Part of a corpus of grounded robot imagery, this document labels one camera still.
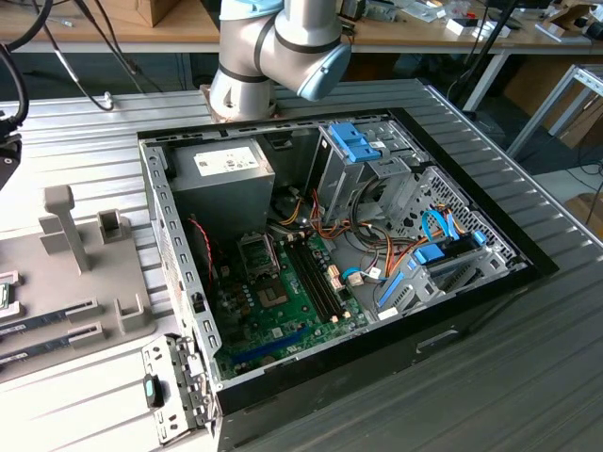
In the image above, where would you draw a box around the blue plastic drive latch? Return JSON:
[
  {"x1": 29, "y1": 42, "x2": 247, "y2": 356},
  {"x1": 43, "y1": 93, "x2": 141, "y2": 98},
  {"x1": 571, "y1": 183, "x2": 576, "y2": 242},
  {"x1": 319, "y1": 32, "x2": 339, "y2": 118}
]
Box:
[{"x1": 329, "y1": 122, "x2": 383, "y2": 165}]

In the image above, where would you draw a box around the metal socket cover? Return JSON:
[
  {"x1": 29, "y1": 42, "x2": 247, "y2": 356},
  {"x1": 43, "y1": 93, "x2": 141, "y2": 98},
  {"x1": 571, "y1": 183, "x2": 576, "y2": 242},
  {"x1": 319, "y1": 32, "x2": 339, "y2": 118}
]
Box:
[{"x1": 235, "y1": 233, "x2": 281, "y2": 282}]

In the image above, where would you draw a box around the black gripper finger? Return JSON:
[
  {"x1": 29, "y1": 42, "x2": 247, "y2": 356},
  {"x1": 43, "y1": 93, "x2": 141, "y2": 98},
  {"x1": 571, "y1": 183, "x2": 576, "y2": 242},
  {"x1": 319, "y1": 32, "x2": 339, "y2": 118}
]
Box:
[{"x1": 0, "y1": 134, "x2": 24, "y2": 192}]

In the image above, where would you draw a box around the black disk drive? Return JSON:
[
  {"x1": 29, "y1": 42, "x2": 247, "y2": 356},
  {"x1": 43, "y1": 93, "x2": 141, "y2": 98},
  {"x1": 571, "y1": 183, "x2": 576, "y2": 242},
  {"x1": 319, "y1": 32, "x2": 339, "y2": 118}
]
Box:
[{"x1": 440, "y1": 234, "x2": 477, "y2": 259}]

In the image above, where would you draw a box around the grey power supply unit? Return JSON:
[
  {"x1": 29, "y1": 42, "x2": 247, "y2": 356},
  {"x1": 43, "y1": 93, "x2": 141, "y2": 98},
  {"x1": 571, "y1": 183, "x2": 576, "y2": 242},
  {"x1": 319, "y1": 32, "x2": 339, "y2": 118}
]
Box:
[{"x1": 167, "y1": 137, "x2": 277, "y2": 236}]

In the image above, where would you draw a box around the dark RAM stick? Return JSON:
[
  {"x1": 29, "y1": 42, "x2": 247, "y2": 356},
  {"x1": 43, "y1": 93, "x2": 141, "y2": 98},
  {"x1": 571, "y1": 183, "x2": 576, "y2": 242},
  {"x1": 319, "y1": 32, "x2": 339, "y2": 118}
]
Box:
[
  {"x1": 0, "y1": 308, "x2": 71, "y2": 336},
  {"x1": 0, "y1": 336, "x2": 73, "y2": 367}
]

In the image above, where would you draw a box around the small white box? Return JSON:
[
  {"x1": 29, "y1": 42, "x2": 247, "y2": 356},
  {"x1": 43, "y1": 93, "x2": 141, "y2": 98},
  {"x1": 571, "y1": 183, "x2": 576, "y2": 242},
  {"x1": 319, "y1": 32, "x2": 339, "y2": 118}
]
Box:
[{"x1": 445, "y1": 17, "x2": 478, "y2": 37}]

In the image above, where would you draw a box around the black slanted pole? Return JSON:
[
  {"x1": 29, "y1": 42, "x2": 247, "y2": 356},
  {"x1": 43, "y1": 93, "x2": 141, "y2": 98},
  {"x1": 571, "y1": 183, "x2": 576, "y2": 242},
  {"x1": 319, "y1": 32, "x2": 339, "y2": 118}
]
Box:
[{"x1": 445, "y1": 0, "x2": 519, "y2": 112}]

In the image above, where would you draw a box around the flat cardboard box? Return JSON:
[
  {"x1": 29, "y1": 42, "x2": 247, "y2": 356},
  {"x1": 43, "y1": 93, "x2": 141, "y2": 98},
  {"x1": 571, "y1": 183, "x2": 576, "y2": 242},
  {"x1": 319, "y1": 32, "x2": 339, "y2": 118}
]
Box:
[{"x1": 562, "y1": 191, "x2": 603, "y2": 232}]

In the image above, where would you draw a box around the cable with silver plug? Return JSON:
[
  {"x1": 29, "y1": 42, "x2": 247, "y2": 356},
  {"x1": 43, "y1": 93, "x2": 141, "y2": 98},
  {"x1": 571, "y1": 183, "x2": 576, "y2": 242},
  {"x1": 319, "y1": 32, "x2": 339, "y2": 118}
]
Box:
[{"x1": 41, "y1": 21, "x2": 115, "y2": 113}]

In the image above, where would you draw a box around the blue disk carrier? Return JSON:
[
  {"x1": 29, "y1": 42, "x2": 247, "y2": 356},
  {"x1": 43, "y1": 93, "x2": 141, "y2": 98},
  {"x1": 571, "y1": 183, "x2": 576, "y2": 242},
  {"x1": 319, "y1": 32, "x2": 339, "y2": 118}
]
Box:
[{"x1": 413, "y1": 243, "x2": 447, "y2": 266}]

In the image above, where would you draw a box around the metal device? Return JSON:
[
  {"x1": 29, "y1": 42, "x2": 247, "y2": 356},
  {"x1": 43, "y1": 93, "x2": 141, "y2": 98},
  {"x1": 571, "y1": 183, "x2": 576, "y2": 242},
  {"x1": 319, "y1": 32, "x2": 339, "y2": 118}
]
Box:
[{"x1": 365, "y1": 0, "x2": 400, "y2": 23}]

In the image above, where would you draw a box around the light blue data wire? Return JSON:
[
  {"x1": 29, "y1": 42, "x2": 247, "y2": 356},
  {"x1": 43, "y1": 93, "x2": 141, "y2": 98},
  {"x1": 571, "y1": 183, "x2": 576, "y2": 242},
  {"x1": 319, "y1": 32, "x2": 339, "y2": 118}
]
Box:
[{"x1": 341, "y1": 266, "x2": 383, "y2": 287}]

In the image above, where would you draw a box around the grey parts rack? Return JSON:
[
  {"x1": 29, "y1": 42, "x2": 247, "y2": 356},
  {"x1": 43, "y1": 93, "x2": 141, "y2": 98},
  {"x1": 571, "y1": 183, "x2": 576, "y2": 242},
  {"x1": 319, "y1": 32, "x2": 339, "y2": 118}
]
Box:
[{"x1": 0, "y1": 184, "x2": 159, "y2": 383}]

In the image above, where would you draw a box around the black PC case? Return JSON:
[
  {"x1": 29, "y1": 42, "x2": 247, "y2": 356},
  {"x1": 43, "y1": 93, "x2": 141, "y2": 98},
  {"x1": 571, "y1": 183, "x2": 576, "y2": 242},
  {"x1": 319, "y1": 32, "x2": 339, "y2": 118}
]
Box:
[{"x1": 136, "y1": 106, "x2": 561, "y2": 452}]

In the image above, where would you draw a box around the grey metal disk bay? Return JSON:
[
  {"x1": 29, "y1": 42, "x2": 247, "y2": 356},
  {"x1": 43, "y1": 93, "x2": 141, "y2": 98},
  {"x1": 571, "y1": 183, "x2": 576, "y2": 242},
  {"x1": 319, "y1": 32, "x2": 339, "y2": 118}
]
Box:
[{"x1": 371, "y1": 242, "x2": 530, "y2": 324}]

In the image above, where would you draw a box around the clear plastic bag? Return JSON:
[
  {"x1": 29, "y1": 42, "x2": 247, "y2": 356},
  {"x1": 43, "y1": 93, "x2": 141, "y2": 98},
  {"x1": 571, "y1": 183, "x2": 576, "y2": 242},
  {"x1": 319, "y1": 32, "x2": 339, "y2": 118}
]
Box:
[{"x1": 399, "y1": 0, "x2": 447, "y2": 24}]

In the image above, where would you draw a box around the yellow orange wire bundle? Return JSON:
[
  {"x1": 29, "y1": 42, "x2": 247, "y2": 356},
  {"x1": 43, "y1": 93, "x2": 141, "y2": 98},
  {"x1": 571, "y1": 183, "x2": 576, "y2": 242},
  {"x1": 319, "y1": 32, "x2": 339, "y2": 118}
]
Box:
[{"x1": 277, "y1": 195, "x2": 307, "y2": 228}]

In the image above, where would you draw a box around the brown cardboard box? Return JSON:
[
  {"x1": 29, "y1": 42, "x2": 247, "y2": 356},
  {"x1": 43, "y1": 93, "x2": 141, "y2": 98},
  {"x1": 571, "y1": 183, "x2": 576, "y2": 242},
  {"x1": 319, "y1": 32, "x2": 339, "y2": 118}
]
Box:
[{"x1": 136, "y1": 0, "x2": 183, "y2": 28}]

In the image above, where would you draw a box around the grey metal drive cage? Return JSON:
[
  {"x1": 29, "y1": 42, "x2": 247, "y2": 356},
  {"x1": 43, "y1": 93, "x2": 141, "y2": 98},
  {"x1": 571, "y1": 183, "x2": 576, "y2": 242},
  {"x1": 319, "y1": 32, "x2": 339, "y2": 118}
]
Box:
[{"x1": 308, "y1": 120, "x2": 428, "y2": 222}]

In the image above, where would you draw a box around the red black twisted wire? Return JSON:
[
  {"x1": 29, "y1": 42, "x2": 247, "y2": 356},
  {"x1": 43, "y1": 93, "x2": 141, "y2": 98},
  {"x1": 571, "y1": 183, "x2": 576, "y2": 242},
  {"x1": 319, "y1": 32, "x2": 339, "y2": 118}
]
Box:
[{"x1": 187, "y1": 216, "x2": 228, "y2": 280}]

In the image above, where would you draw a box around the wooden workbench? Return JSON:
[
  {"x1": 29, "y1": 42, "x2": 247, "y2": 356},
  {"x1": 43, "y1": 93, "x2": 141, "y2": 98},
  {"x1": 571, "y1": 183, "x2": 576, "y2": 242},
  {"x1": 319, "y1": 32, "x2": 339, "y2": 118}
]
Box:
[{"x1": 0, "y1": 0, "x2": 603, "y2": 112}]

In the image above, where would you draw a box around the perforated metal disk bay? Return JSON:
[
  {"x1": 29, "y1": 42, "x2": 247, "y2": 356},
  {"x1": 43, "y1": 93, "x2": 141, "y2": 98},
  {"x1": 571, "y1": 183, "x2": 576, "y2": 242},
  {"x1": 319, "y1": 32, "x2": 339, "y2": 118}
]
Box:
[{"x1": 390, "y1": 164, "x2": 531, "y2": 279}]

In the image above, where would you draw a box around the blue expansion slot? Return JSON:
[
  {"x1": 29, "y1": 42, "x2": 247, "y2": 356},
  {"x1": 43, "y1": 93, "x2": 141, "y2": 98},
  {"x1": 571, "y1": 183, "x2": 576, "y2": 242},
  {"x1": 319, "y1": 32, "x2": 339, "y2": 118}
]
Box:
[{"x1": 230, "y1": 327, "x2": 312, "y2": 366}]

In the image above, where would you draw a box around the white round object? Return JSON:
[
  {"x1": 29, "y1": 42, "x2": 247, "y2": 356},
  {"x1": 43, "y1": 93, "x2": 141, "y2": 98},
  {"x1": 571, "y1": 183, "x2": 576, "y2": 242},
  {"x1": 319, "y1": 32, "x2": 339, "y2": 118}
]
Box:
[{"x1": 473, "y1": 21, "x2": 513, "y2": 40}]

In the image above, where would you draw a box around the black RAM slot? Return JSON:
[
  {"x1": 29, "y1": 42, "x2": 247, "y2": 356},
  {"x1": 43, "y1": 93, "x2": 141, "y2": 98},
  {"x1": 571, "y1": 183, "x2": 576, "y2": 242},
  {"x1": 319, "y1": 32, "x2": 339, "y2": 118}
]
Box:
[
  {"x1": 301, "y1": 234, "x2": 352, "y2": 317},
  {"x1": 289, "y1": 238, "x2": 340, "y2": 323},
  {"x1": 295, "y1": 236, "x2": 346, "y2": 320},
  {"x1": 285, "y1": 240, "x2": 334, "y2": 325}
]

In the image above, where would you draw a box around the black teal release latch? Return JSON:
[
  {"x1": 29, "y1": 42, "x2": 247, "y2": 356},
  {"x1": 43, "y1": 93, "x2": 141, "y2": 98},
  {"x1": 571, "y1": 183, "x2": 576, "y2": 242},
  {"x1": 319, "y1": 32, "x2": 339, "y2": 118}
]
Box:
[{"x1": 142, "y1": 373, "x2": 166, "y2": 410}]

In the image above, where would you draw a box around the large cardboard box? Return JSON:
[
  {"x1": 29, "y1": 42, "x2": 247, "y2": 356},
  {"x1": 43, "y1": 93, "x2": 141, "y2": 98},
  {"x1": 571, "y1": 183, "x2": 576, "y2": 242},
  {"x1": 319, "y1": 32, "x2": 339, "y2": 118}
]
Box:
[{"x1": 546, "y1": 91, "x2": 603, "y2": 150}]

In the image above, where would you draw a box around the aluminium profile frame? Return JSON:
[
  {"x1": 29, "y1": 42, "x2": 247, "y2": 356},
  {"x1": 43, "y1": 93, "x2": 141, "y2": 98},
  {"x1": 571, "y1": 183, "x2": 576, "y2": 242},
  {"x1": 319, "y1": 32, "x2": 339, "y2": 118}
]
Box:
[{"x1": 506, "y1": 63, "x2": 603, "y2": 159}]

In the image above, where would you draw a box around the green motherboard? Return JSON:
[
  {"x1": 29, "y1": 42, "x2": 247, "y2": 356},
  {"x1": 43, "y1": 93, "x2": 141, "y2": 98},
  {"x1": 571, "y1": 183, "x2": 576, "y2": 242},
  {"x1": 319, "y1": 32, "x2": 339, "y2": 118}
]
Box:
[{"x1": 214, "y1": 230, "x2": 373, "y2": 380}]

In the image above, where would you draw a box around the white flat strip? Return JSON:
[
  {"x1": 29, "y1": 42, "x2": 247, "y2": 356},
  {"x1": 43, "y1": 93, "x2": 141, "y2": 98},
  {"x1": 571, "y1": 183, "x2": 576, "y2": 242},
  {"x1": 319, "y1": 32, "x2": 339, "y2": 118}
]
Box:
[{"x1": 534, "y1": 22, "x2": 566, "y2": 44}]

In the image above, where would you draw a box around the open cardboard box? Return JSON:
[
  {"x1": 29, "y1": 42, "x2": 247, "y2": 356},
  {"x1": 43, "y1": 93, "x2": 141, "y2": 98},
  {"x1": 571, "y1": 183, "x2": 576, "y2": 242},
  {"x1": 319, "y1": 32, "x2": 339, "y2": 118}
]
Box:
[{"x1": 548, "y1": 2, "x2": 595, "y2": 29}]

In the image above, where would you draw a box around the blue plastic rail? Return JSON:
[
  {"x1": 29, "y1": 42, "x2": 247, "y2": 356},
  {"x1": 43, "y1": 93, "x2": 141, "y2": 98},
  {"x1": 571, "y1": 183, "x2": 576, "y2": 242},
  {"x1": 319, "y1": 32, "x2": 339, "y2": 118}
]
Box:
[{"x1": 375, "y1": 270, "x2": 407, "y2": 308}]

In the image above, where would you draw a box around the CPU socket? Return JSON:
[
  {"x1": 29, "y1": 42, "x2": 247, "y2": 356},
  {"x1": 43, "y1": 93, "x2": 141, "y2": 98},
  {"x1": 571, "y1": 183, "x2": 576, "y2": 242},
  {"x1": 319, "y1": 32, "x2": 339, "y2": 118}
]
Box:
[{"x1": 253, "y1": 280, "x2": 289, "y2": 310}]

